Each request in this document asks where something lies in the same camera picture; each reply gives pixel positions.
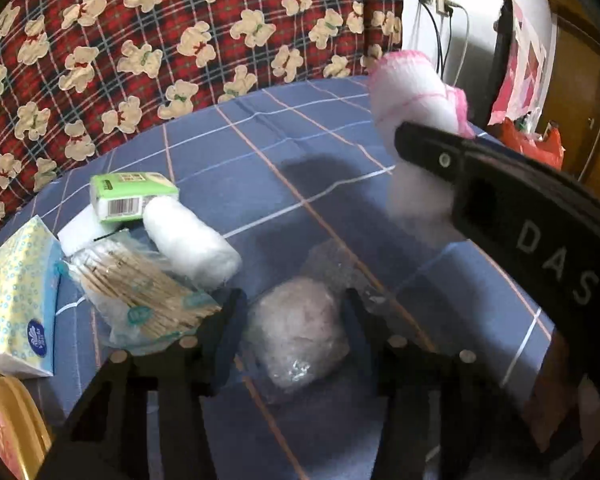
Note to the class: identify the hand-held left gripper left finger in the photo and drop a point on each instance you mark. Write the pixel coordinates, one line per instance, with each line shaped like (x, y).
(230, 330)

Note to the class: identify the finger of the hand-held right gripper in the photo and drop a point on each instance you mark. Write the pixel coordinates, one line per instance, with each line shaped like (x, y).
(430, 152)

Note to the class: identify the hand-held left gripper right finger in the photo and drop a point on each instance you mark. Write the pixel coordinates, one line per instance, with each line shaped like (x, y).
(357, 320)

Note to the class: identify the pink-trimmed white towel roll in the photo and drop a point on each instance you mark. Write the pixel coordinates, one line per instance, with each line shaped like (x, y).
(410, 95)

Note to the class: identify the clear bag of cotton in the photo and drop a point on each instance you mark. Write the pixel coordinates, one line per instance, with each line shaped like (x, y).
(295, 330)

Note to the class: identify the plain white towel roll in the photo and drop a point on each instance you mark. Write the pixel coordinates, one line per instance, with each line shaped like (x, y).
(190, 245)

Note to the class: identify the bag of cotton swabs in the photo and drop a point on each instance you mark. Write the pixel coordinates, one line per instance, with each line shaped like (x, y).
(140, 285)

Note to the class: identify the green tissue packet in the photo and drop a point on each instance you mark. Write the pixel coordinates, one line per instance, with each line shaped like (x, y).
(130, 195)

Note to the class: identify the white sponge block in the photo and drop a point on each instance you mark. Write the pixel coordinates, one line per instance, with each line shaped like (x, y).
(77, 237)

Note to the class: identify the red plastic bag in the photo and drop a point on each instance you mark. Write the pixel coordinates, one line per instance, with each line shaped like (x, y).
(550, 150)

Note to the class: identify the pink patchwork cloth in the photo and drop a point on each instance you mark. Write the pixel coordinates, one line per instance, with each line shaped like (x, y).
(522, 70)

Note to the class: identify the blue plaid bed sheet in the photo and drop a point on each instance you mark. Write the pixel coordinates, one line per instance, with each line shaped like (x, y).
(280, 135)

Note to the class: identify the wooden door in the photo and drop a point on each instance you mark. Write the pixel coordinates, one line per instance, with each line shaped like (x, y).
(580, 85)

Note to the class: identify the yellow dotted tissue box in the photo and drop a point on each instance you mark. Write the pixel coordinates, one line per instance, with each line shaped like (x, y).
(20, 300)

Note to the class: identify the round gold tin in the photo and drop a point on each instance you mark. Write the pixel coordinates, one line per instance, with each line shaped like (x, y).
(5, 425)

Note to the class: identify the red plaid bear-print blanket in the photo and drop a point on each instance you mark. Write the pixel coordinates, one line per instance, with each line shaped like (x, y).
(155, 35)

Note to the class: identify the black frame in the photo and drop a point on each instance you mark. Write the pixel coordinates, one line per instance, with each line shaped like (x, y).
(502, 45)

